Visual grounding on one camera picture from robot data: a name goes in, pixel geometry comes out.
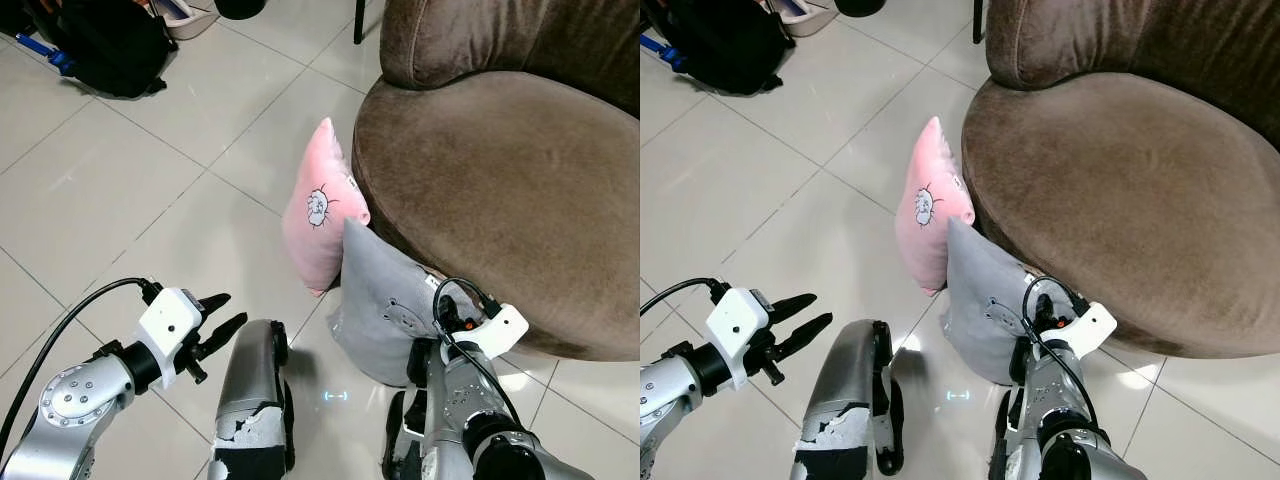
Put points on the grey pillow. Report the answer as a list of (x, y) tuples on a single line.
[(375, 310), (985, 300)]

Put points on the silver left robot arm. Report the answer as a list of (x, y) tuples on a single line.
[(672, 400), (70, 410)]

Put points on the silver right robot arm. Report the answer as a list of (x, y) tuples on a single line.
[(1070, 430), (500, 430)]

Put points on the pink pillow with cartoon print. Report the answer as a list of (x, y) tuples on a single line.
[(922, 245), (315, 240)]

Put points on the brown velvet round sofa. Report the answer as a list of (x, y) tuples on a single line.
[(500, 190), (1120, 190)]

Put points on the silver left robot leg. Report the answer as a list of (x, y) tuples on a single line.
[(845, 390), (250, 390)]

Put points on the silver robot leg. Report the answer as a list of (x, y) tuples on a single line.
[(408, 430), (250, 390), (1005, 430), (845, 390)]

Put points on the silver right robot leg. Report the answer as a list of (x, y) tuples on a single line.
[(1005, 430), (408, 430)]

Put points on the black backpack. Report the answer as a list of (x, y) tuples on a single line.
[(725, 45), (110, 45)]

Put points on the beige storage box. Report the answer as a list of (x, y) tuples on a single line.
[(185, 18), (805, 15)]

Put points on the black round object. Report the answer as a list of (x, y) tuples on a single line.
[(860, 6), (240, 8)]

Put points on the black furniture leg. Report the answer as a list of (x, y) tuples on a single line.
[(979, 20), (359, 20)]

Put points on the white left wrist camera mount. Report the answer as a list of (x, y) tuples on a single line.
[(738, 322), (168, 325)]

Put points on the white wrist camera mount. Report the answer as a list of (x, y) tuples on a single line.
[(168, 325), (1085, 328), (738, 322), (495, 330)]

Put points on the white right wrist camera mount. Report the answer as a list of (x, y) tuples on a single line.
[(1085, 328), (495, 330)]

